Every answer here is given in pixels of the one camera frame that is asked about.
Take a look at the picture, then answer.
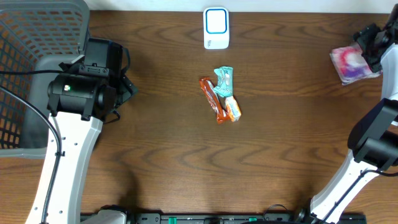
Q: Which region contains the grey plastic mesh basket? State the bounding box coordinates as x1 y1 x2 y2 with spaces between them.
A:
1 0 90 159

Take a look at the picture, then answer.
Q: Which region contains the orange juice carton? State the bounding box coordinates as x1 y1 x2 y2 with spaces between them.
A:
224 96 241 122

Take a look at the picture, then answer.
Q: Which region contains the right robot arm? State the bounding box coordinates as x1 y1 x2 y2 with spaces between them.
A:
295 7 397 223

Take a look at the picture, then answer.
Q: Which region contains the green tissue packet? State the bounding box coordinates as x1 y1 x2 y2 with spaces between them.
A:
214 66 233 98

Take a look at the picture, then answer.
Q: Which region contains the orange snack bar wrapper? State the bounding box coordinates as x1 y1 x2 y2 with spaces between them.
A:
199 77 230 124

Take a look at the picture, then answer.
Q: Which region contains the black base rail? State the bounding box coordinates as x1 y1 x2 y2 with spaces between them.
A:
80 205 368 224

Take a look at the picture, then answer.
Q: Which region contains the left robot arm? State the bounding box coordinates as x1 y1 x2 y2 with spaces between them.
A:
24 38 136 223

